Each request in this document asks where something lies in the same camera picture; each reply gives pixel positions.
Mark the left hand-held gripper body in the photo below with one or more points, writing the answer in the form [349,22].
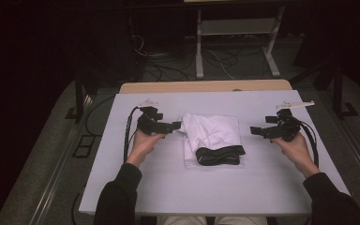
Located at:
[147,125]

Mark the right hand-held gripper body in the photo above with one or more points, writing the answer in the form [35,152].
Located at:
[287,129]

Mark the white shorts with black waistband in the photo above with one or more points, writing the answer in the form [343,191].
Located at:
[212,131]

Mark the person's left hand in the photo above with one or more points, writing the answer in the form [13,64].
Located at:
[142,146]

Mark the person's right hand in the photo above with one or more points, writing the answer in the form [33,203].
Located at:
[300,156]

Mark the wooden table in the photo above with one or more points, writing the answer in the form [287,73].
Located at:
[168,86]

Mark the dark table grommet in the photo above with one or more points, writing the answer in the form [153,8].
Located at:
[236,89]

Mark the black metal stand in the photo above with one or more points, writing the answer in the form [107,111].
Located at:
[337,93]
[79,100]

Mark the white board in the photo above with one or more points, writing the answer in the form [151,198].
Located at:
[200,187]

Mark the white metal stand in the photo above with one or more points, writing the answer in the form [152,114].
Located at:
[237,26]

